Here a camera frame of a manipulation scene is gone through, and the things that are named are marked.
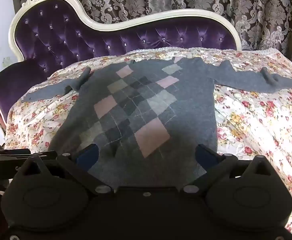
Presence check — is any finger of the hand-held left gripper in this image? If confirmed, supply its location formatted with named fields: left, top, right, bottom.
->
left=0, top=148, right=58, bottom=161

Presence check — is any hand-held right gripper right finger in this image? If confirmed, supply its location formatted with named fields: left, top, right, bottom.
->
left=179, top=144, right=278, bottom=197

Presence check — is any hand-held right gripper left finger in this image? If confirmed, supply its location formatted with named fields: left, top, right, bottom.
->
left=13, top=143, right=112, bottom=197

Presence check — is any grey argyle sweater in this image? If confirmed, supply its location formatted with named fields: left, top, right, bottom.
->
left=21, top=57, right=292, bottom=189

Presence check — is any floral blanket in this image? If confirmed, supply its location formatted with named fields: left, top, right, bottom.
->
left=4, top=47, right=292, bottom=232

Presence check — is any purple tufted sofa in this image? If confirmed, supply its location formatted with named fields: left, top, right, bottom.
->
left=0, top=0, right=242, bottom=136

